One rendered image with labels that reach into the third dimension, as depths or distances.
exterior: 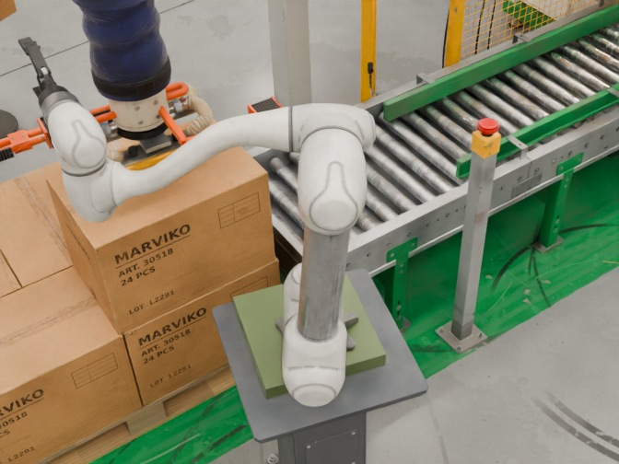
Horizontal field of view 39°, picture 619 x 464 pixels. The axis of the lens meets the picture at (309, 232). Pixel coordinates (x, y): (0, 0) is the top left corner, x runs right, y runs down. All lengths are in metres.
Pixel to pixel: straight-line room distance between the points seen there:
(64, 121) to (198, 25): 3.62
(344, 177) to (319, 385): 0.63
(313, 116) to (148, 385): 1.55
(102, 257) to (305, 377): 0.83
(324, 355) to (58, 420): 1.23
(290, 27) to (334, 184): 2.44
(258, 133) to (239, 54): 3.31
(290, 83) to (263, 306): 1.87
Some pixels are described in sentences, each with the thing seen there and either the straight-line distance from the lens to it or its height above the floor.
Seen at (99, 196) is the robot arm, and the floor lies 1.44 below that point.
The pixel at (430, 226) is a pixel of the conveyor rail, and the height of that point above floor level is 0.51.
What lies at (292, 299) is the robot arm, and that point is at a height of 1.02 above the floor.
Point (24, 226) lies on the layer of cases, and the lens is 3.41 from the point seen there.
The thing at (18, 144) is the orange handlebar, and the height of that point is 1.24.
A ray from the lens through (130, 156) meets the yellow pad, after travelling 2.65.
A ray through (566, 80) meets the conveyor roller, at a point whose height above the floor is 0.54.
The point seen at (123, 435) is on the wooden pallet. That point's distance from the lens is 3.33.
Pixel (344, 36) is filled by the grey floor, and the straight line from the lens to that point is 5.31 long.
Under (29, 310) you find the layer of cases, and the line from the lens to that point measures 3.09.
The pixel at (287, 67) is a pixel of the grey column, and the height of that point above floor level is 0.46.
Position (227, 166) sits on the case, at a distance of 2.84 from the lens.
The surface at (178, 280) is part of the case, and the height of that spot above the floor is 0.67.
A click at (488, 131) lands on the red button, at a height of 1.03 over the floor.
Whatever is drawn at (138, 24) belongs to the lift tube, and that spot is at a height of 1.54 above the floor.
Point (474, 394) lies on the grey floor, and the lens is 3.39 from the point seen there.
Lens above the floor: 2.71
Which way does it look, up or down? 43 degrees down
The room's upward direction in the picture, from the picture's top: 3 degrees counter-clockwise
